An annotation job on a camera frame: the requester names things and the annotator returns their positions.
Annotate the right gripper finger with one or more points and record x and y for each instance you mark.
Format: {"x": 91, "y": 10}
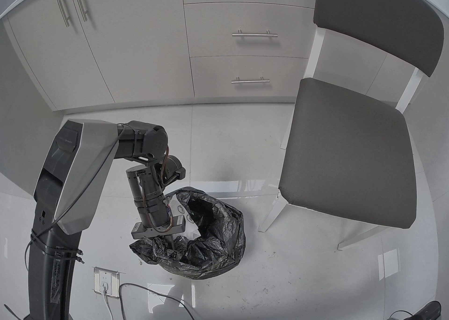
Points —
{"x": 429, "y": 310}

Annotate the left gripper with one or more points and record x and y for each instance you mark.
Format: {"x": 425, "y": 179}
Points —
{"x": 150, "y": 206}

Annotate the white printed wrapper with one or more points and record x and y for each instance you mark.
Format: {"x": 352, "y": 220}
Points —
{"x": 187, "y": 227}

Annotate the black plastic bag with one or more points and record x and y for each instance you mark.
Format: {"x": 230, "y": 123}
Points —
{"x": 224, "y": 241}

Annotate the dark grey white-legged chair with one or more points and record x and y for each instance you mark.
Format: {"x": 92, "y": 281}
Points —
{"x": 350, "y": 153}

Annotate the pale grey cabinet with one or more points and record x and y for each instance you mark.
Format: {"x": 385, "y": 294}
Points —
{"x": 140, "y": 48}

